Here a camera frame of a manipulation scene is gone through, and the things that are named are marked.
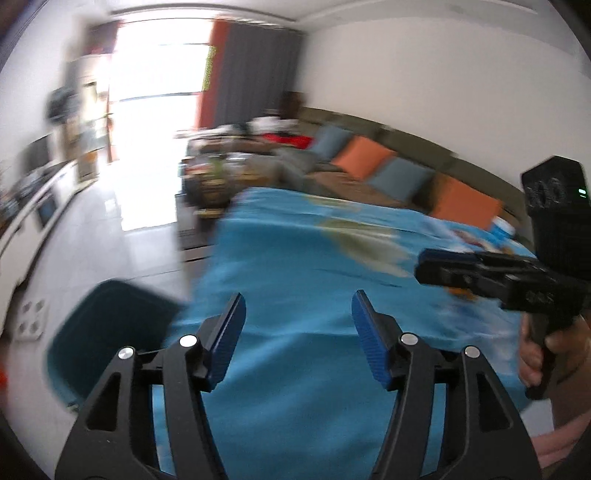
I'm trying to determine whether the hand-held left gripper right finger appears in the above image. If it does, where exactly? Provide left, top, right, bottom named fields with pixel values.
left=351, top=290, right=542, bottom=480

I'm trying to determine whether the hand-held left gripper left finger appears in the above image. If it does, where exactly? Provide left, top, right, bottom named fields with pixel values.
left=55, top=292, right=247, bottom=480

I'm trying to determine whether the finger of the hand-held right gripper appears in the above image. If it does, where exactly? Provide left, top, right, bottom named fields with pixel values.
left=418, top=248, right=539, bottom=278
left=414, top=267, right=509, bottom=304

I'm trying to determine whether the dark teal trash bin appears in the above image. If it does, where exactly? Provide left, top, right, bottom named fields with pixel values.
left=45, top=279, right=184, bottom=408

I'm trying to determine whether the person's right forearm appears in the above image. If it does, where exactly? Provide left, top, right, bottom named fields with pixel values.
left=531, top=369, right=591, bottom=472

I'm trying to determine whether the person's right hand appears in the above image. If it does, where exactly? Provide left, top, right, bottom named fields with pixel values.
left=518, top=313, right=591, bottom=389

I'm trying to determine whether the orange cushion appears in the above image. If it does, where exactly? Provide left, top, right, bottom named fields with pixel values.
left=428, top=177, right=505, bottom=230
left=331, top=136, right=397, bottom=182

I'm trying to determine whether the blue blanket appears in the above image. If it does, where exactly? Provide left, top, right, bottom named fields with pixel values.
left=152, top=187, right=548, bottom=480

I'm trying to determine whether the blue cushion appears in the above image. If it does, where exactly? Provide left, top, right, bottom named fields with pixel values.
left=306, top=124, right=355, bottom=163
left=368, top=157, right=435, bottom=205

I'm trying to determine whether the dark glass coffee table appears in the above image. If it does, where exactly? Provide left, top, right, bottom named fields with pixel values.
left=174, top=152, right=234, bottom=261

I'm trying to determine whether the green sofa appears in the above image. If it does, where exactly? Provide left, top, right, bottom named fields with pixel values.
left=249, top=105, right=534, bottom=243

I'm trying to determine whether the white power strip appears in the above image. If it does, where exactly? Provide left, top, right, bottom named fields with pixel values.
left=13, top=298, right=49, bottom=341

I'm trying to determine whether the pile of clothes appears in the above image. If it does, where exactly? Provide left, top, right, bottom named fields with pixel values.
left=216, top=114, right=315, bottom=149

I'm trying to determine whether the white black tv cabinet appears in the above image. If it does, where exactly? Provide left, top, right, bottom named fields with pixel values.
left=0, top=157, right=80, bottom=289

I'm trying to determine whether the orange grey curtain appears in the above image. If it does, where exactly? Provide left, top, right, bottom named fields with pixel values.
left=196, top=17, right=304, bottom=140

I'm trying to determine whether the black monitor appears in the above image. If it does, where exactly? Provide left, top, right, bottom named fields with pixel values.
left=25, top=136, right=50, bottom=170

